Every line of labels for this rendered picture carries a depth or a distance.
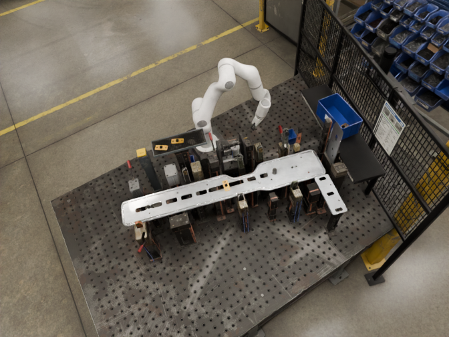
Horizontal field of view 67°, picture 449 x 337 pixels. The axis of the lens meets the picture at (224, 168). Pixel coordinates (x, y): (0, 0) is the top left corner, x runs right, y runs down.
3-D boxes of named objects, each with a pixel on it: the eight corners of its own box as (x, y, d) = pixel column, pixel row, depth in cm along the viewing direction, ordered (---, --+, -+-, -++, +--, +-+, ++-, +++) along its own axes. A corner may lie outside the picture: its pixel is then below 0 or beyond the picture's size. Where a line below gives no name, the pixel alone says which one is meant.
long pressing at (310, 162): (123, 231, 216) (122, 231, 214) (120, 202, 228) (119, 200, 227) (327, 174, 227) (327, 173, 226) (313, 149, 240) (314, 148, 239)
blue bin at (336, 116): (339, 141, 237) (342, 129, 226) (315, 113, 253) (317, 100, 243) (359, 133, 239) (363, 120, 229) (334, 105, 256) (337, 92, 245)
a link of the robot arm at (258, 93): (252, 70, 235) (261, 99, 260) (246, 88, 229) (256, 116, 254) (264, 70, 232) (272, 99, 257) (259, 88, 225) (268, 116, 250)
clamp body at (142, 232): (149, 264, 232) (133, 244, 202) (146, 245, 240) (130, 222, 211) (164, 260, 233) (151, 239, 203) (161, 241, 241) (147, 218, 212)
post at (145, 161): (154, 192, 264) (137, 159, 228) (152, 184, 269) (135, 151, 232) (163, 190, 265) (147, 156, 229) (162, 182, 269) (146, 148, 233)
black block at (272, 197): (269, 225, 242) (270, 205, 217) (264, 212, 248) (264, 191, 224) (280, 221, 242) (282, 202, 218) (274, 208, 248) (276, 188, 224)
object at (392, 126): (389, 158, 212) (407, 125, 187) (371, 132, 225) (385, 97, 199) (392, 157, 212) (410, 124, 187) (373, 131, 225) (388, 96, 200)
